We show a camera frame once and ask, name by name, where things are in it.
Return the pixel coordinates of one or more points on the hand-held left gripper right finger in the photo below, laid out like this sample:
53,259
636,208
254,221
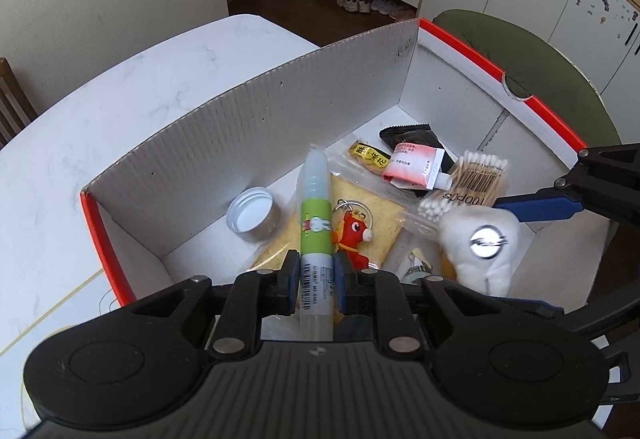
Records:
342,279

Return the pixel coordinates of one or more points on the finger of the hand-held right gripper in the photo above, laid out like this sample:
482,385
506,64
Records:
540,206
575,314

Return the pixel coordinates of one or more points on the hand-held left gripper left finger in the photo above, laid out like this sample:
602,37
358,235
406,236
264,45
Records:
291,281

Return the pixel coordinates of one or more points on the green white tube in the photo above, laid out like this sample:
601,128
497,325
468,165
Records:
315,219

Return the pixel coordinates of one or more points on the silver bottle cap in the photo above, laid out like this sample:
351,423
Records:
250,216

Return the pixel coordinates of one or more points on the white tooth plush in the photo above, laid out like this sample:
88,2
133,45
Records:
465,229

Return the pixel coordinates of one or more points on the yellow sponge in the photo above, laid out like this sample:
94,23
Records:
370,204

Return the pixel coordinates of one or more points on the yellow label packet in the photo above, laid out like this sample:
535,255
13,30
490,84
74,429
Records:
367,154

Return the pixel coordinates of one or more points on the pink white tube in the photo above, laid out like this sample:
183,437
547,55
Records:
410,164

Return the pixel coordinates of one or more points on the black comb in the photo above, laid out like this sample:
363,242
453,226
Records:
407,133

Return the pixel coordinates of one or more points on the red cardboard box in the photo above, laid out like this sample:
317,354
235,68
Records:
210,144

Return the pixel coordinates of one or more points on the green upholstered chair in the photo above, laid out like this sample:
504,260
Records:
540,64

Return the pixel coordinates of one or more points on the light slipper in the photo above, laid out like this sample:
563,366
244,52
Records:
402,12
384,6

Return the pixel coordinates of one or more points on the brown wooden chair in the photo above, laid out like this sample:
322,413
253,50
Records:
12,104

